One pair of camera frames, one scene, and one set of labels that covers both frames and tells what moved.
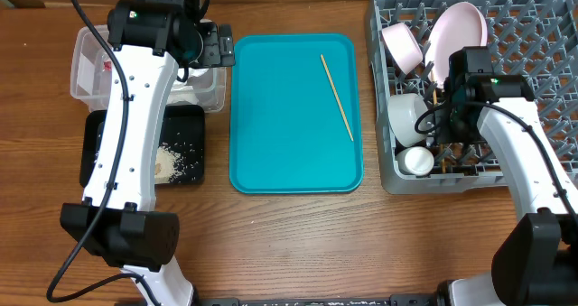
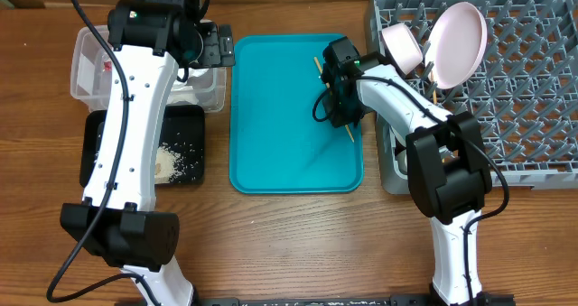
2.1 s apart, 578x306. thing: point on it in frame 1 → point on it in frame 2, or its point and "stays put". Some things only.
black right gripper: (454, 132) → (337, 95)
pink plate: (456, 26) stays put
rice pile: (169, 164) stays put
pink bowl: (403, 46) stays put
